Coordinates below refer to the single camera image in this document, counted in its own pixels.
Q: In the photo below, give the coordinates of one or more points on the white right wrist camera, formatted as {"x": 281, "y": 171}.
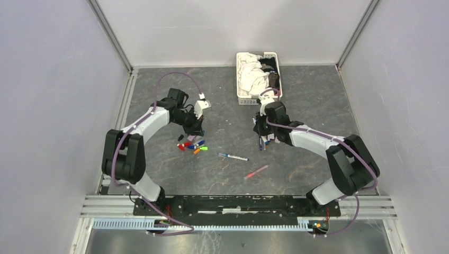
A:
{"x": 264, "y": 101}

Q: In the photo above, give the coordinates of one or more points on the pink gel pen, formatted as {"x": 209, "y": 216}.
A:
{"x": 252, "y": 174}

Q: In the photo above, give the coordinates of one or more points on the white slotted cable duct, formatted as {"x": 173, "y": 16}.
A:
{"x": 152, "y": 224}

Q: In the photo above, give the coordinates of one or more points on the black cloth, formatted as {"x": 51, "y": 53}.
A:
{"x": 269, "y": 65}

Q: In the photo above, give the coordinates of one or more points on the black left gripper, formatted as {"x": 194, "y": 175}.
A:
{"x": 195, "y": 129}

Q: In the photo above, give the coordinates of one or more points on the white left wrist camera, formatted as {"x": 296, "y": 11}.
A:
{"x": 200, "y": 106}

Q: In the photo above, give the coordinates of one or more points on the white cloth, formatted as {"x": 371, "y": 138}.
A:
{"x": 251, "y": 79}

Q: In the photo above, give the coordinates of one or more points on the white plastic basket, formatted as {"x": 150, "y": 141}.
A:
{"x": 252, "y": 100}

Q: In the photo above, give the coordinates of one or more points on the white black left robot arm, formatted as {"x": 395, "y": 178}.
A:
{"x": 124, "y": 158}

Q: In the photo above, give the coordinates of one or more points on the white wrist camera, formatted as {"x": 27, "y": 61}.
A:
{"x": 264, "y": 101}
{"x": 200, "y": 106}

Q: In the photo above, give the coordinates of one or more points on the clear blue ballpoint pen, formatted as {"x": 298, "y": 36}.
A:
{"x": 226, "y": 155}

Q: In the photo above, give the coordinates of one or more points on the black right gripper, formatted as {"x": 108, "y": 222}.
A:
{"x": 258, "y": 128}

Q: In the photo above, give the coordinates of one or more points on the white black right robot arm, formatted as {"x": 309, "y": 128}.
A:
{"x": 351, "y": 165}

